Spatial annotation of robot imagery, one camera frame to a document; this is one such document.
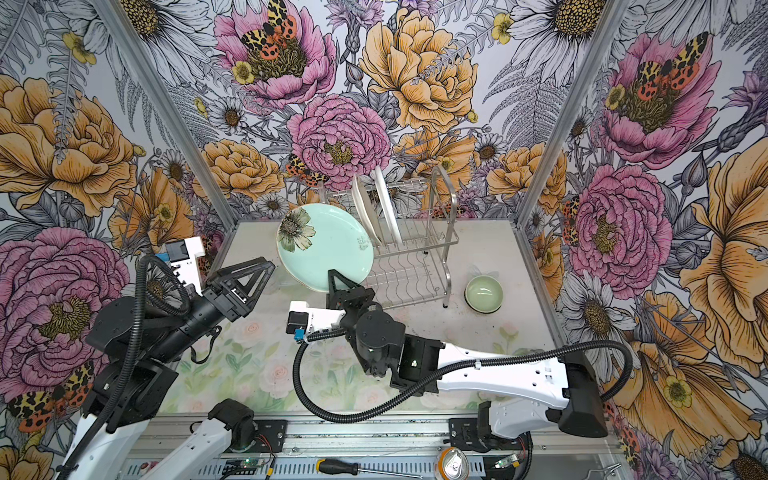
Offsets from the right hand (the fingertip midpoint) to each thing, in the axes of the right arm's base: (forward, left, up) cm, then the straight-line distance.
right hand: (339, 274), depth 59 cm
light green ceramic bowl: (+15, -38, -33) cm, 53 cm away
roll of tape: (-28, -21, -27) cm, 45 cm away
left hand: (-3, +10, +5) cm, 12 cm away
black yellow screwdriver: (-27, +5, -36) cm, 45 cm away
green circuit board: (-27, +26, -38) cm, 53 cm away
